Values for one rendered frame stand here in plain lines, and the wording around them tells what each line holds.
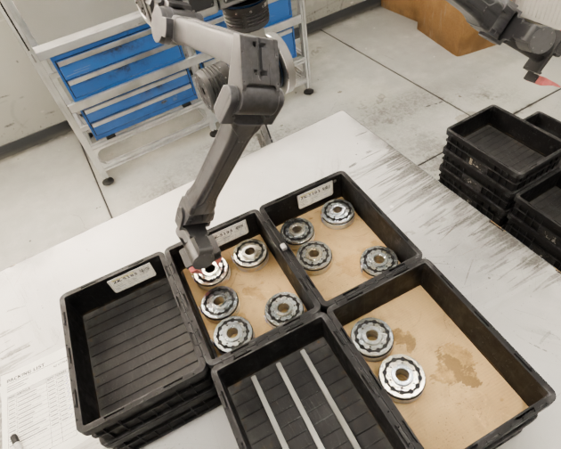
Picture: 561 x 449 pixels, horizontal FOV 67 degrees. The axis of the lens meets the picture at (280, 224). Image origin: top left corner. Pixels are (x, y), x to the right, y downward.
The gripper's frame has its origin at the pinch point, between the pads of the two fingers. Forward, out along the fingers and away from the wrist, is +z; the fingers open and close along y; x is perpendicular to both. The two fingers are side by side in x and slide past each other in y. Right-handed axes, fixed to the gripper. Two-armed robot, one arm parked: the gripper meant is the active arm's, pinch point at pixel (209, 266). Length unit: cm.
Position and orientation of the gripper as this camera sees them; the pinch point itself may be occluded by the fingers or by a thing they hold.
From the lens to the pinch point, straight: 123.5
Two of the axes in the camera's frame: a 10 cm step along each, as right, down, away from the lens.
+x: -4.3, -6.9, 5.8
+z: 1.6, 5.7, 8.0
